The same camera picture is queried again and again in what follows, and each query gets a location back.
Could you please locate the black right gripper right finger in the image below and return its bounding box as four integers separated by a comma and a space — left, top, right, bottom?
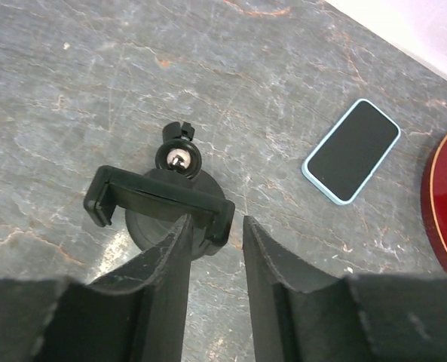
243, 216, 447, 361

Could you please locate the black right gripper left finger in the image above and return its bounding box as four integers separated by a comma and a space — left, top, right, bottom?
0, 216, 193, 361

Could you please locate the black round-base clamp stand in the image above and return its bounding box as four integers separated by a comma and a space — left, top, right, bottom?
84, 121, 235, 259

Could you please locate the blue-cased smartphone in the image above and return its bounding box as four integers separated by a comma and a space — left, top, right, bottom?
301, 98, 401, 206

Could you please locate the round red tray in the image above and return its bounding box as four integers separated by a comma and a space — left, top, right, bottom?
421, 134, 447, 272

